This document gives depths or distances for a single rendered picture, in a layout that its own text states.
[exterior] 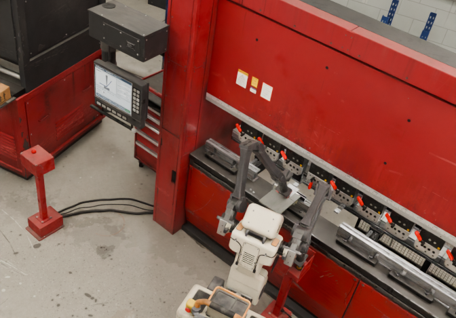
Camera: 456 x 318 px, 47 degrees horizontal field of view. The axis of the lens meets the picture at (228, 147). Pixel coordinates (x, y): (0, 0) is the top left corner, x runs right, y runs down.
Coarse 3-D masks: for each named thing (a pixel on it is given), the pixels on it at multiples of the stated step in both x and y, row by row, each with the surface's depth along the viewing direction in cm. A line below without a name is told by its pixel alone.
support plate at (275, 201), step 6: (276, 186) 379; (270, 192) 373; (276, 192) 374; (264, 198) 367; (270, 198) 368; (276, 198) 369; (282, 198) 370; (288, 198) 371; (294, 198) 372; (264, 204) 363; (270, 204) 363; (276, 204) 364; (282, 204) 365; (288, 204) 366; (276, 210) 360; (282, 210) 360
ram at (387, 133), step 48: (240, 48) 351; (288, 48) 325; (240, 96) 369; (288, 96) 341; (336, 96) 318; (384, 96) 297; (432, 96) 279; (288, 144) 358; (336, 144) 332; (384, 144) 310; (432, 144) 290; (384, 192) 324; (432, 192) 302
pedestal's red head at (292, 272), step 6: (312, 258) 358; (276, 264) 362; (282, 264) 358; (294, 264) 362; (306, 264) 351; (282, 270) 361; (288, 270) 358; (294, 270) 359; (306, 270) 360; (288, 276) 360; (294, 276) 356; (300, 276) 354
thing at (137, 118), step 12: (96, 60) 365; (120, 72) 357; (132, 84) 352; (144, 84) 350; (96, 96) 380; (132, 96) 358; (144, 96) 354; (108, 108) 379; (132, 108) 364; (144, 108) 361; (132, 120) 369; (144, 120) 368
